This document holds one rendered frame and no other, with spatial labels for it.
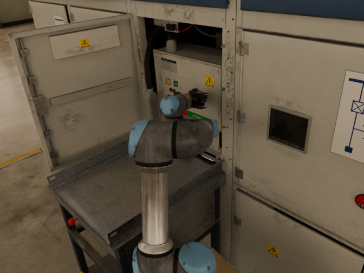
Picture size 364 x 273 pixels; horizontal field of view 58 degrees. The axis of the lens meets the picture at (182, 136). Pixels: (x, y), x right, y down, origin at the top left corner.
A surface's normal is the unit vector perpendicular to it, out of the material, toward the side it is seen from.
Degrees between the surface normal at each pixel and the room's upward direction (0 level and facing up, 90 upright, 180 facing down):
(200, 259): 8
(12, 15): 90
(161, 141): 65
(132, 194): 0
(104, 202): 0
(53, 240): 0
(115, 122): 90
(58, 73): 90
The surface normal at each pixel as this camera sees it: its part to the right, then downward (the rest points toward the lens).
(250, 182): -0.72, 0.38
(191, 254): 0.08, -0.85
